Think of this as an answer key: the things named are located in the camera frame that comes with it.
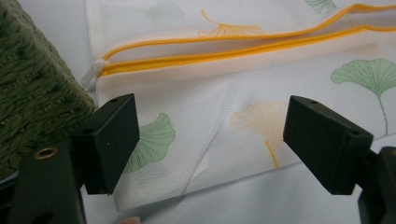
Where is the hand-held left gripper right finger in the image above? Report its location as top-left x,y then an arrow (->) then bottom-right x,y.
282,94 -> 375,196

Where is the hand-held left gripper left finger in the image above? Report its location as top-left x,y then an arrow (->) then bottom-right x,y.
71,92 -> 140,196

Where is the green woven basket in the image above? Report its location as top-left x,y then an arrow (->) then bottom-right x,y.
0,0 -> 97,180

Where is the white mesh leaf-print laundry bag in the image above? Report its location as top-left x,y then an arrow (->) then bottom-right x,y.
83,0 -> 396,213

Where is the white table mat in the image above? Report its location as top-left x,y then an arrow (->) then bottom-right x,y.
18,0 -> 396,224

